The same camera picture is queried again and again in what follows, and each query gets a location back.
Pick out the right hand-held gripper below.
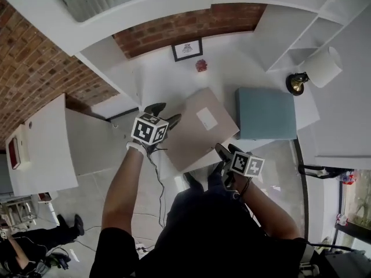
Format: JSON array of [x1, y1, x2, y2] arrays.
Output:
[[214, 142, 265, 190]]

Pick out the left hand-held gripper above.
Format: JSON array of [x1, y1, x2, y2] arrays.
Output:
[[130, 102, 183, 153]]

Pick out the beige box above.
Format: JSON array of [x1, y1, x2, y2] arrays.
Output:
[[162, 87, 241, 173]]

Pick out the teal box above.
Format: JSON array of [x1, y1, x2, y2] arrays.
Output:
[[234, 87, 298, 141]]

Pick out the person's left forearm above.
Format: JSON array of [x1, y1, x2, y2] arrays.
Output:
[[101, 148, 145, 234]]

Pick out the person's right forearm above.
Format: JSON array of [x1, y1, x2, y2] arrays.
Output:
[[234, 178, 301, 240]]

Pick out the white desk with drawers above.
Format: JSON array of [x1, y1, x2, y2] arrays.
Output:
[[110, 36, 321, 182]]

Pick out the person's left shoe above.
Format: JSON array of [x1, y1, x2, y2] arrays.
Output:
[[183, 171, 204, 193]]

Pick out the small red ornament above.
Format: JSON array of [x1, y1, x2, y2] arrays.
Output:
[[195, 58, 209, 73]]

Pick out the black framed picture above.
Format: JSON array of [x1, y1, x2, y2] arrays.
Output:
[[170, 38, 203, 63]]

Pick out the person's black clothing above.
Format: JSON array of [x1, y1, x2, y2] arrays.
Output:
[[89, 163, 308, 278]]

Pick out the white shelf cabinet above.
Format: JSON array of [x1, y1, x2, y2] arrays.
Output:
[[0, 0, 371, 118]]

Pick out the white table lamp brass base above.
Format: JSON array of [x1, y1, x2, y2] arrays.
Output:
[[285, 46, 343, 97]]

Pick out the white side cabinet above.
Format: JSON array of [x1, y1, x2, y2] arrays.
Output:
[[5, 93, 137, 198]]

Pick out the white wrist strap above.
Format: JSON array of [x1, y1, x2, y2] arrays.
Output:
[[126, 142, 145, 156]]

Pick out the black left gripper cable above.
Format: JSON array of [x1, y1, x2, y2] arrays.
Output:
[[144, 148, 169, 228]]

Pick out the black bag with strap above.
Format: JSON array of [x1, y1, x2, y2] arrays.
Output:
[[298, 163, 356, 180]]

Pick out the black waist pack with strap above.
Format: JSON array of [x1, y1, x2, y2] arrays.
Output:
[[301, 242, 371, 278]]

